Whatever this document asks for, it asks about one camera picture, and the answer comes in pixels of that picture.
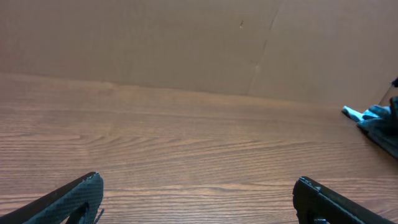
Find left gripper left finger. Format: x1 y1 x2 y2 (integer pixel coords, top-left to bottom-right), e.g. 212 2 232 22
1 172 104 224

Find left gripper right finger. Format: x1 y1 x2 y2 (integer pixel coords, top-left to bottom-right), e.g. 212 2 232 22
293 176 394 224

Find light blue denim jeans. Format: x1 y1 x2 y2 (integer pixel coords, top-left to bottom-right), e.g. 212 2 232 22
357 96 397 159

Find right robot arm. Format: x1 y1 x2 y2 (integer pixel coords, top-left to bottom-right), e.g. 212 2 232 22
391 78 398 88

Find light blue cloth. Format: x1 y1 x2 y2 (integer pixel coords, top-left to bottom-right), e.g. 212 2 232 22
341 106 379 122

